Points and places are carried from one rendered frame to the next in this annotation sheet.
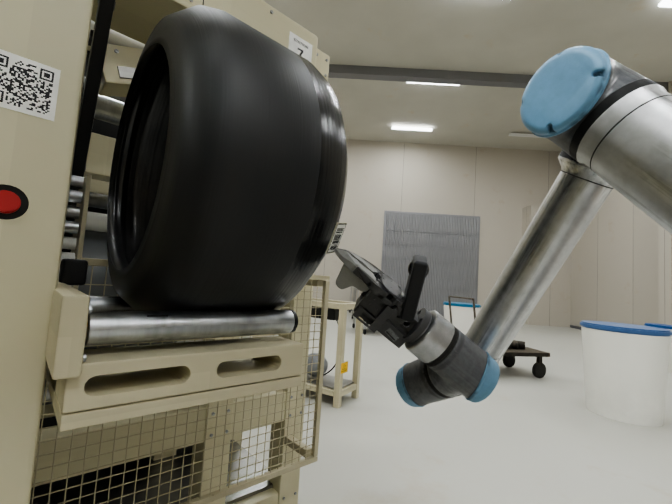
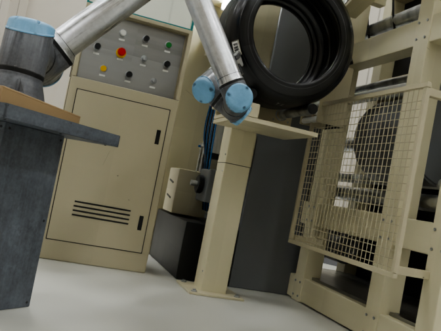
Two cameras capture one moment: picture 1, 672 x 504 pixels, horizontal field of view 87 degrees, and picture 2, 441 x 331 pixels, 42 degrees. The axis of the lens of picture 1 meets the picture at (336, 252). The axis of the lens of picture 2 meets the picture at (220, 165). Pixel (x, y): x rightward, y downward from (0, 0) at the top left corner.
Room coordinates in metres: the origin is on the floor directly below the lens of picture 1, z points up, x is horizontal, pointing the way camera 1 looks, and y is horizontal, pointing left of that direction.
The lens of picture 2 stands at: (1.65, -2.07, 0.48)
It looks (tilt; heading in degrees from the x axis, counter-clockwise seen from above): 3 degrees up; 115
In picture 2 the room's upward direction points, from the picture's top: 11 degrees clockwise
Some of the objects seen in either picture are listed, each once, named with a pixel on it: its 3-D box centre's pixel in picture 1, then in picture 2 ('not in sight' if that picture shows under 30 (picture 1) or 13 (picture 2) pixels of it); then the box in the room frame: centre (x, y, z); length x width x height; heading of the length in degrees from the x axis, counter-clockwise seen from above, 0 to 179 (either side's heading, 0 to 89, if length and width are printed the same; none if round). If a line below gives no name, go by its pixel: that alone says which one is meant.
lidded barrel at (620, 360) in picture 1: (622, 369); not in sight; (3.11, -2.55, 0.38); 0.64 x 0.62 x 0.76; 177
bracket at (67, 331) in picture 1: (58, 316); (253, 108); (0.57, 0.44, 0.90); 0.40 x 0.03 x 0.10; 42
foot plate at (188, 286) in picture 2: not in sight; (209, 289); (0.51, 0.48, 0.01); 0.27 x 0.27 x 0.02; 42
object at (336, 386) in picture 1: (321, 346); not in sight; (3.09, 0.07, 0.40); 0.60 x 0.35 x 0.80; 59
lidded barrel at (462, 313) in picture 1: (460, 325); not in sight; (5.92, -2.15, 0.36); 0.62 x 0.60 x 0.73; 178
